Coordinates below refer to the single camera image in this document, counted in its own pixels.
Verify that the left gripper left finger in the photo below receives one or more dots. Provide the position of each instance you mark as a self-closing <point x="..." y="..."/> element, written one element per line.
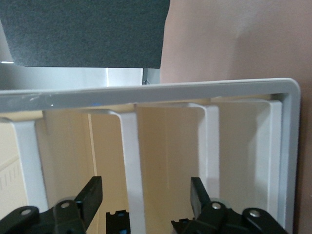
<point x="70" y="217"/>

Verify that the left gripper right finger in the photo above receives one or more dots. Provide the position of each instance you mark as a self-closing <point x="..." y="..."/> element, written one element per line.
<point x="219" y="219"/>

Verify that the red mushroom push button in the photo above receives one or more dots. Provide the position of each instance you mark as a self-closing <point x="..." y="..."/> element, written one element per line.
<point x="114" y="224"/>

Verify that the white drawer cabinet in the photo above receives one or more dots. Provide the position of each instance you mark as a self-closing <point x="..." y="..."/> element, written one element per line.
<point x="170" y="93"/>

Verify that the dark grey felt panel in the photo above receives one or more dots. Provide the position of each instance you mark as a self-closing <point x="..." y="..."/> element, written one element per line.
<point x="85" y="31"/>

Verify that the aluminium frame profile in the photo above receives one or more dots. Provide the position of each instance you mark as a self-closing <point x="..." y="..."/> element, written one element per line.
<point x="73" y="78"/>

